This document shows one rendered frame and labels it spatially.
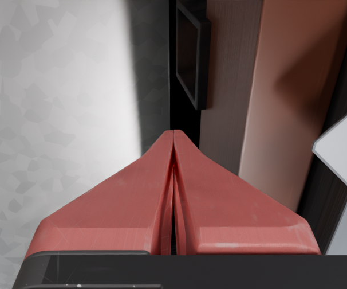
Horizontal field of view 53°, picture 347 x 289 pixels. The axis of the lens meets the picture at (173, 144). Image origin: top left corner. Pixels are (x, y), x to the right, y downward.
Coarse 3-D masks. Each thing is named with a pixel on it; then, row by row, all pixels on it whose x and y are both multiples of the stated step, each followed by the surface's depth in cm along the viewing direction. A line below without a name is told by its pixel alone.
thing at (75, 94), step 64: (0, 0) 23; (64, 0) 24; (128, 0) 25; (0, 64) 25; (64, 64) 26; (128, 64) 28; (0, 128) 28; (64, 128) 30; (128, 128) 31; (0, 192) 32; (64, 192) 34; (0, 256) 36
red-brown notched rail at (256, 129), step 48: (240, 0) 14; (288, 0) 12; (336, 0) 13; (240, 48) 14; (288, 48) 13; (336, 48) 14; (240, 96) 15; (288, 96) 15; (240, 144) 16; (288, 144) 16; (288, 192) 18
